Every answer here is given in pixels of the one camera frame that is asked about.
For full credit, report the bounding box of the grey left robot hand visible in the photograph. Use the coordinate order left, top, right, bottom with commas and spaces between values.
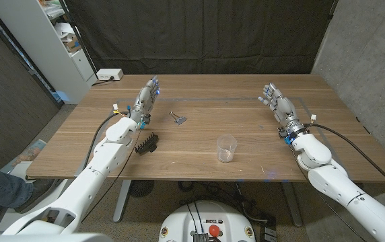
130, 75, 162, 130

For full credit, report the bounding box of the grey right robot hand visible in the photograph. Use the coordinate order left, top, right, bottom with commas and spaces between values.
257, 83, 306, 140

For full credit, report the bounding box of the clear plastic measuring cup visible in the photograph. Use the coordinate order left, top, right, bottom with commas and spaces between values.
216, 134, 238, 164

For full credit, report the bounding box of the white robot base with buttons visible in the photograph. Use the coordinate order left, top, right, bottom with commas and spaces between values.
157, 200, 256, 242

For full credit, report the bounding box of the silver binder paper clamp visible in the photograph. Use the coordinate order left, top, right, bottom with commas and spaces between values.
168, 111, 188, 126

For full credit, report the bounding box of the black claw hair clip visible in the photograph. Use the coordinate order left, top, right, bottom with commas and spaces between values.
135, 132, 160, 156

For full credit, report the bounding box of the white power strip box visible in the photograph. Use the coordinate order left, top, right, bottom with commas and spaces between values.
96, 68, 125, 81

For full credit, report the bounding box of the black curtain backdrop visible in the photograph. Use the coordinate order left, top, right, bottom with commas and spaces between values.
59, 0, 340, 75

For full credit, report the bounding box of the black round ribbed floor object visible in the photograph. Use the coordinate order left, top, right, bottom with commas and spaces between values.
129, 180, 155, 198

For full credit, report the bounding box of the cardboard box on shelf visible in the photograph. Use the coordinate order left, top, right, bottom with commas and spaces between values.
63, 33, 82, 54

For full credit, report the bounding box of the grey metal table leg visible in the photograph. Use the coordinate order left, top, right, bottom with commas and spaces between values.
112, 179, 133, 223
279, 181, 304, 228

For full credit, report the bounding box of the white shelf cabinet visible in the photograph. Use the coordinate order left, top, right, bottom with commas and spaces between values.
0, 0, 98, 105

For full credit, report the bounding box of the black power brick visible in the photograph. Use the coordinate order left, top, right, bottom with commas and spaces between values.
259, 218, 278, 242

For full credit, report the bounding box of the colourful magazine on floor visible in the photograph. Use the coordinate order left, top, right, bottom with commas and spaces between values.
0, 138, 48, 175

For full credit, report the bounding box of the dark shoe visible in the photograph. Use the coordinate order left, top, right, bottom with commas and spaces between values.
13, 178, 57, 213

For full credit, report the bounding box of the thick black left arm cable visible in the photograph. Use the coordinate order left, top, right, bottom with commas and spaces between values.
83, 112, 129, 171

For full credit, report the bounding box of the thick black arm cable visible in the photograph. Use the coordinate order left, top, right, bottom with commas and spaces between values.
305, 123, 385, 198
83, 112, 129, 171

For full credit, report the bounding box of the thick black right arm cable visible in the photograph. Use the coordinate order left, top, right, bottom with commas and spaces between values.
305, 123, 385, 198

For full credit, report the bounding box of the black floor cable bundle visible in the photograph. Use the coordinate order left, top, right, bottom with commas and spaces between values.
178, 180, 276, 225

